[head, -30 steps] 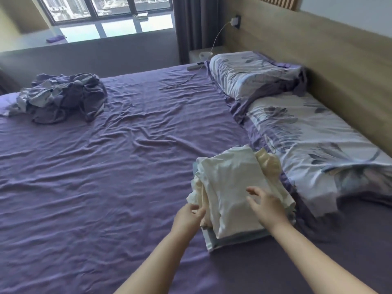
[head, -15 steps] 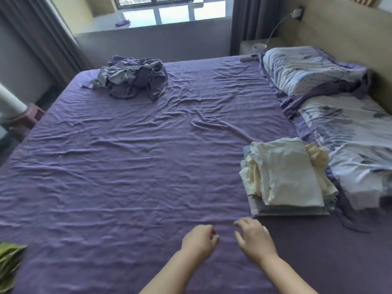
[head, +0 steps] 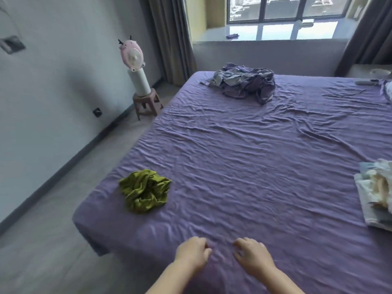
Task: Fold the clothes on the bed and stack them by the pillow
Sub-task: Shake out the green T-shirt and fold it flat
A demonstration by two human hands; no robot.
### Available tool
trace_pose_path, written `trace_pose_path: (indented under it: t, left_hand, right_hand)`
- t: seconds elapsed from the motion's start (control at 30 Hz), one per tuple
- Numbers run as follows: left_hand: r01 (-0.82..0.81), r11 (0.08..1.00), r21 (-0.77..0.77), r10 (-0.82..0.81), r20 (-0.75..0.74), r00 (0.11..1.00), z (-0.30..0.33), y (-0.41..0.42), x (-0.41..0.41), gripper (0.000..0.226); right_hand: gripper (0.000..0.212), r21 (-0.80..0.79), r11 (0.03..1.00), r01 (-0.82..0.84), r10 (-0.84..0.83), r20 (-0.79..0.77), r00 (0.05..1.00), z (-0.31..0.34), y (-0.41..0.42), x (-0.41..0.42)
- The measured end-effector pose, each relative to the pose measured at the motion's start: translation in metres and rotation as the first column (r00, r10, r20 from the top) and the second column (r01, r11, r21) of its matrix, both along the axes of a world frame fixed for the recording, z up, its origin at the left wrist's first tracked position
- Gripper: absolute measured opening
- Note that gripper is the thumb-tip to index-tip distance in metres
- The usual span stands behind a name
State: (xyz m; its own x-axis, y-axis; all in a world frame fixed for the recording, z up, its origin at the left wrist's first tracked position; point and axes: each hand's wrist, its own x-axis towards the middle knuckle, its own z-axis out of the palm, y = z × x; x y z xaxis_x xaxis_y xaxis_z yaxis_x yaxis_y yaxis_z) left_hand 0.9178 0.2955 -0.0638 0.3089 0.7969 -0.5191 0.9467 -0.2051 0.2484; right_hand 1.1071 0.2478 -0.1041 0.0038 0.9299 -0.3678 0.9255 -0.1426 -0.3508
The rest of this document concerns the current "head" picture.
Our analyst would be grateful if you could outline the person's left hand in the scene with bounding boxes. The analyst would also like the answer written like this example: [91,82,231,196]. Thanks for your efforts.
[174,236,213,275]

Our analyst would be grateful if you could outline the person's right hand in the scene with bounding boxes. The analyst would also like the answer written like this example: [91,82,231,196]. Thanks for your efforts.
[232,237,278,278]

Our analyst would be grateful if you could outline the green garment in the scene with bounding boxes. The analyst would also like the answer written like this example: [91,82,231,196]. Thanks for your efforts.
[118,169,173,214]

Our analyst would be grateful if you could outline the purple sheet bed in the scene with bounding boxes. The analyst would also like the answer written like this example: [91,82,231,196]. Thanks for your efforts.
[72,70,392,294]

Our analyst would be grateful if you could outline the light blue denim jeans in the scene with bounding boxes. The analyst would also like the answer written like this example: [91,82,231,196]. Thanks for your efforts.
[359,162,392,224]

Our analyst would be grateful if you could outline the pale yellow garment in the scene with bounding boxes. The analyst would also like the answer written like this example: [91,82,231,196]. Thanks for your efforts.
[369,173,392,210]

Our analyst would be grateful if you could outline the person's left forearm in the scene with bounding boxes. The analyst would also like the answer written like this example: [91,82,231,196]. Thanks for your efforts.
[145,261,196,294]

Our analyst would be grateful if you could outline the brown plastic stool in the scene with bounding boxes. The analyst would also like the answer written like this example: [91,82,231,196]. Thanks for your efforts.
[132,88,165,121]

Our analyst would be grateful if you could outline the crumpled purple grey quilt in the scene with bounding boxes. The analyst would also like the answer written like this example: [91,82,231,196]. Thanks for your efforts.
[200,62,276,105]

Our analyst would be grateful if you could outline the pink fan white base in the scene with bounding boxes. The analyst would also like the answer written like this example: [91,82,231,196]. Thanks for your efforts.
[118,35,151,97]

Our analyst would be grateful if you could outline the floral pillow purple trim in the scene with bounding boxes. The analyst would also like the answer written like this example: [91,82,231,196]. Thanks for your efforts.
[381,79,392,105]

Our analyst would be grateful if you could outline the grey curtain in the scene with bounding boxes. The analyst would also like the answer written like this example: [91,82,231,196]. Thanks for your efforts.
[334,0,392,78]
[138,0,198,87]

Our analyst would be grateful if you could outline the low beige bedside table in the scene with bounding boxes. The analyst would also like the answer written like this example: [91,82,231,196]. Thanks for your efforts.
[346,64,392,82]

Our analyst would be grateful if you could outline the white bay window sill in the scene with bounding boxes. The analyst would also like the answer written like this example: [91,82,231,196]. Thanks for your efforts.
[193,18,359,44]

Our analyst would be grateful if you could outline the dark framed window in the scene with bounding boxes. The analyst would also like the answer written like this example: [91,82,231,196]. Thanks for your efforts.
[227,0,354,24]

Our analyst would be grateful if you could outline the wooden window shelf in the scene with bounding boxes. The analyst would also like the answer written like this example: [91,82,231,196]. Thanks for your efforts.
[347,0,371,20]

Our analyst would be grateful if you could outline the black socket with plug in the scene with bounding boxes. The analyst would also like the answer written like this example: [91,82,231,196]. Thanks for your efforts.
[0,35,27,55]

